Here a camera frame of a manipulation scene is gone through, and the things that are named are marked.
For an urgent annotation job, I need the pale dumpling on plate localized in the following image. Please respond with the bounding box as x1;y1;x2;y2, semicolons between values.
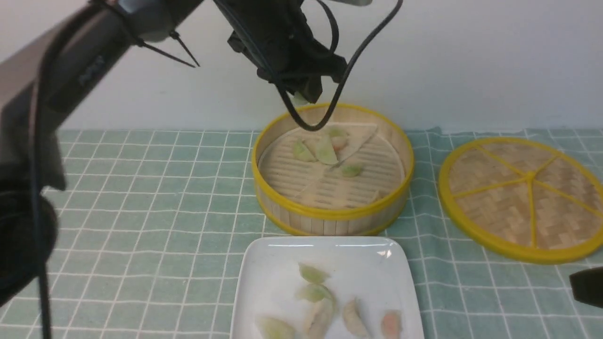
303;298;334;339
342;298;370;339

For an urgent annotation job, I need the pale dumpling centre on plate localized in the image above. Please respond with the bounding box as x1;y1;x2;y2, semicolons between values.
303;298;334;339

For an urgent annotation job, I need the bamboo steamer basket yellow rim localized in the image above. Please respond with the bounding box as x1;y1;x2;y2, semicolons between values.
251;105;415;236

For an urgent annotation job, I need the green dumpling bottom left plate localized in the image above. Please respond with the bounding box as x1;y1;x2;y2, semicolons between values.
255;317;296;339

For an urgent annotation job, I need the green checkered tablecloth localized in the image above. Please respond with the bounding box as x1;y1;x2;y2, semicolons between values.
46;129;603;339

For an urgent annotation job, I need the pale dumpling right on plate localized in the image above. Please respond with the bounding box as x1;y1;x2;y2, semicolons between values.
342;298;370;339

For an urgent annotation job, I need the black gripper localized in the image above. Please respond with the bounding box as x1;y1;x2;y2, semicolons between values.
216;0;348;103

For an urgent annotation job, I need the pink dumpling on plate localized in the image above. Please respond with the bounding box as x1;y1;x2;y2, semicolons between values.
381;310;401;339

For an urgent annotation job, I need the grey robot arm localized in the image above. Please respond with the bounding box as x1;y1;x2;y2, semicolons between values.
1;0;356;305

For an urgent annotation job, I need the woven bamboo steamer lid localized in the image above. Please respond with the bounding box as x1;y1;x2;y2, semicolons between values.
438;137;603;265

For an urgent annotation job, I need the white square plate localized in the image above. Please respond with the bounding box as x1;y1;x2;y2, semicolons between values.
230;236;425;339

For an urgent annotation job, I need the green dumpling top on plate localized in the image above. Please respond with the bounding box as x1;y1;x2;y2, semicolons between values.
299;263;330;285

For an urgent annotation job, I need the green dumpling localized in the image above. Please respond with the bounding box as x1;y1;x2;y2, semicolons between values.
315;135;338;166
291;92;309;106
299;263;330;285
340;163;364;178
295;283;338;311
292;139;317;162

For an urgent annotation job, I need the pink dumpling in steamer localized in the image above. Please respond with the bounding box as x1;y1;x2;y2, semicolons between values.
327;127;349;152

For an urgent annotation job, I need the black object right edge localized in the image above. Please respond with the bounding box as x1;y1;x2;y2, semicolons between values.
569;266;603;308

